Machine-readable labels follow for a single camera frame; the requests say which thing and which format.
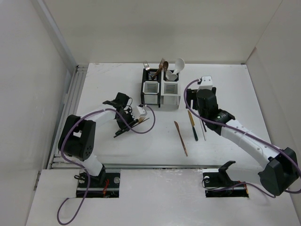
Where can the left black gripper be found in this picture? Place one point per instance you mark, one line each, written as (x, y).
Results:
(123, 126)

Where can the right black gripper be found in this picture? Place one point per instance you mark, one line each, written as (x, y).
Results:
(191, 94)

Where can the large white ceramic spoon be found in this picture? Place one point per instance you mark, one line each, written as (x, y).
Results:
(171, 76)

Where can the small white ceramic spoon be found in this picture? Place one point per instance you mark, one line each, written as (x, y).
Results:
(179, 65)

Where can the brown wooden spoon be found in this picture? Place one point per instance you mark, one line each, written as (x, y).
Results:
(165, 66)

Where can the rose gold fork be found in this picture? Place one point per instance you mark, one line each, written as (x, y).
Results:
(159, 67)

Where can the silver fork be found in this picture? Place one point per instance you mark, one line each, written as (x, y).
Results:
(146, 65)

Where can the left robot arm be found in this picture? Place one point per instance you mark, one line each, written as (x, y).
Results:
(80, 143)

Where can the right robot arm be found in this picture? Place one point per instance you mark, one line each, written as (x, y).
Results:
(280, 166)

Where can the left black chopstick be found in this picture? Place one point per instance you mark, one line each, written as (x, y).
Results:
(141, 123)

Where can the white utensil rack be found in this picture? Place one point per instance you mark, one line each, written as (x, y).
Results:
(170, 93)

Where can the right white chopstick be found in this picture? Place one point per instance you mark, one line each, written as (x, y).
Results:
(204, 133)

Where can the rose gold knife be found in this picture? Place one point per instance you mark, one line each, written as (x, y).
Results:
(181, 139)

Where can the black utensil rack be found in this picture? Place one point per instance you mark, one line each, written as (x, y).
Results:
(151, 89)

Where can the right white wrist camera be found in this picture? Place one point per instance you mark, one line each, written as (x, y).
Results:
(205, 82)

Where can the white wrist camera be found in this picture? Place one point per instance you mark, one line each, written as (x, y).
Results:
(205, 82)
(138, 112)

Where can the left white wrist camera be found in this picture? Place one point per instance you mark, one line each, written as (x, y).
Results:
(138, 112)

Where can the gold knife green handle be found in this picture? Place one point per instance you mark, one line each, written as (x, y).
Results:
(193, 126)

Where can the aluminium rail front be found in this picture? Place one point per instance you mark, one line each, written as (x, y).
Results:
(157, 166)

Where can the aluminium rail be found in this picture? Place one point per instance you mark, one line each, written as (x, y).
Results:
(157, 166)
(70, 102)

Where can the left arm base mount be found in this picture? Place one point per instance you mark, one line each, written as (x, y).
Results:
(106, 186)

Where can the aluminium rail left side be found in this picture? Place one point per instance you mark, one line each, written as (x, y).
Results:
(70, 102)

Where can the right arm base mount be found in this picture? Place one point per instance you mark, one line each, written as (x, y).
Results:
(217, 183)

